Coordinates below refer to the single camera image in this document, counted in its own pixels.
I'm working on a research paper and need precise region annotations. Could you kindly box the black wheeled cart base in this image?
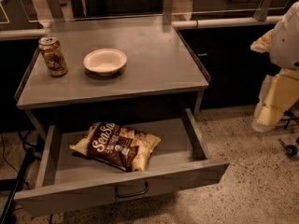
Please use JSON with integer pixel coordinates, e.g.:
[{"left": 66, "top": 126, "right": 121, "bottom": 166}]
[{"left": 278, "top": 109, "right": 299, "bottom": 159}]

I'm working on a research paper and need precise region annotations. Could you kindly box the grey horizontal rail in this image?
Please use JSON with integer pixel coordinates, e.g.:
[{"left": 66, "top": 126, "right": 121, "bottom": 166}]
[{"left": 0, "top": 16, "right": 282, "bottom": 41}]

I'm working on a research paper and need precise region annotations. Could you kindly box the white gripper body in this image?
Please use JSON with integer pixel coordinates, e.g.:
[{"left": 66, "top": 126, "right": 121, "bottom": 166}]
[{"left": 270, "top": 2, "right": 299, "bottom": 69}]

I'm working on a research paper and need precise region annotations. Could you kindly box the grey left upright post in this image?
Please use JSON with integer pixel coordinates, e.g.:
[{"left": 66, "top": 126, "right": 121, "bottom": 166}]
[{"left": 46, "top": 0, "right": 64, "bottom": 22}]

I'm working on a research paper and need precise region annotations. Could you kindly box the grey counter cabinet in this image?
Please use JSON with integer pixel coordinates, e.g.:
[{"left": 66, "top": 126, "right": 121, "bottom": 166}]
[{"left": 13, "top": 15, "right": 211, "bottom": 142}]

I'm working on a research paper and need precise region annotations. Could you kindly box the grey right upright post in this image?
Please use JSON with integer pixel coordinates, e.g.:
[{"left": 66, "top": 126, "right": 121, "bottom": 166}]
[{"left": 253, "top": 0, "right": 272, "bottom": 21}]

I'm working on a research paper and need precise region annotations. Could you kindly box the black floor cable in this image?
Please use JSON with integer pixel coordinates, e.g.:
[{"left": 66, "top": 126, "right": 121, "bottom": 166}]
[{"left": 0, "top": 129, "right": 36, "bottom": 191}]

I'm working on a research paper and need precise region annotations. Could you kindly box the grey middle upright post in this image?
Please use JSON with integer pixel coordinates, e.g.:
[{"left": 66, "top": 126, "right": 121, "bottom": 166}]
[{"left": 163, "top": 0, "right": 173, "bottom": 24}]

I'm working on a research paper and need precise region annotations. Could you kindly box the brown chip bag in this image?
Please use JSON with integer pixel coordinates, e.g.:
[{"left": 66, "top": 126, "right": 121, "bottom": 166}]
[{"left": 69, "top": 122, "right": 161, "bottom": 172}]

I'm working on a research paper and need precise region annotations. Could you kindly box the grey upright post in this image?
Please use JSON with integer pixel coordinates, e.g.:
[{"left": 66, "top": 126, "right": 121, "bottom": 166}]
[
  {"left": 46, "top": 0, "right": 64, "bottom": 22},
  {"left": 253, "top": 0, "right": 272, "bottom": 21},
  {"left": 163, "top": 0, "right": 173, "bottom": 24}
]

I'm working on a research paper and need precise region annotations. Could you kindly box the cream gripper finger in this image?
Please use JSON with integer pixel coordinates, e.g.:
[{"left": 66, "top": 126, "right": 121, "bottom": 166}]
[
  {"left": 252, "top": 68, "right": 299, "bottom": 133},
  {"left": 250, "top": 29, "right": 273, "bottom": 53}
]

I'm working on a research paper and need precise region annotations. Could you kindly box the white paper bowl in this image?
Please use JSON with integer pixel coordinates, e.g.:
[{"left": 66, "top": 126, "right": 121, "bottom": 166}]
[{"left": 83, "top": 49, "right": 127, "bottom": 77}]

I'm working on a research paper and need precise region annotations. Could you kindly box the black drawer handle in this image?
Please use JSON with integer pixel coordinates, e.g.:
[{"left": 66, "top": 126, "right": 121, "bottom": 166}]
[{"left": 115, "top": 181, "right": 150, "bottom": 199}]

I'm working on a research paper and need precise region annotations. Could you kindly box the black stand leg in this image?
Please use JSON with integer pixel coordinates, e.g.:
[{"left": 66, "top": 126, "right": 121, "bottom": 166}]
[{"left": 0, "top": 148, "right": 34, "bottom": 224}]

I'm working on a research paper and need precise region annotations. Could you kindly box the brown soda can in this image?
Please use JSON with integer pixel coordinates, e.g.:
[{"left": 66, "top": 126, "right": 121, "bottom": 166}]
[{"left": 38, "top": 36, "right": 68, "bottom": 77}]

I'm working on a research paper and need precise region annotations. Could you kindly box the grey drawer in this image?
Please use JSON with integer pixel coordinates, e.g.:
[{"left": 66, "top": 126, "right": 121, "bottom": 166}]
[{"left": 14, "top": 109, "right": 229, "bottom": 217}]

